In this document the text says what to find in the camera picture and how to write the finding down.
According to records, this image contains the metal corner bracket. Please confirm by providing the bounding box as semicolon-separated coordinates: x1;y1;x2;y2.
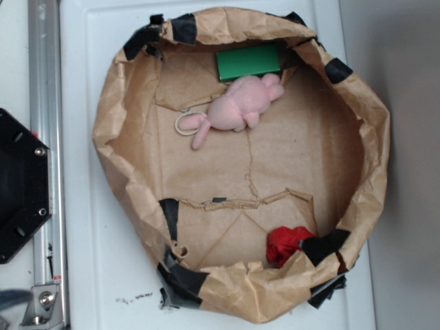
19;284;63;329

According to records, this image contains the brown paper bag bin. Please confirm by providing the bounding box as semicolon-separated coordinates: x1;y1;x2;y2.
93;7;390;323

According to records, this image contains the aluminium extrusion rail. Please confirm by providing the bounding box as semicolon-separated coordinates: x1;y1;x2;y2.
27;1;70;329

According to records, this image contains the pink plush bunny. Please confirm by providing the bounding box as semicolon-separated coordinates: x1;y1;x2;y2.
175;73;285;150

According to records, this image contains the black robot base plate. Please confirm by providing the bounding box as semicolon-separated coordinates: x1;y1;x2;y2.
1;109;51;265

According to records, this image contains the green rectangular block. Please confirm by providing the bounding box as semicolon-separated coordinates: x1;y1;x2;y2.
217;43;281;83

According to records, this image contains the red crumpled cloth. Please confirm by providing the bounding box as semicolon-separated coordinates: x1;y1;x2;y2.
266;226;317;268

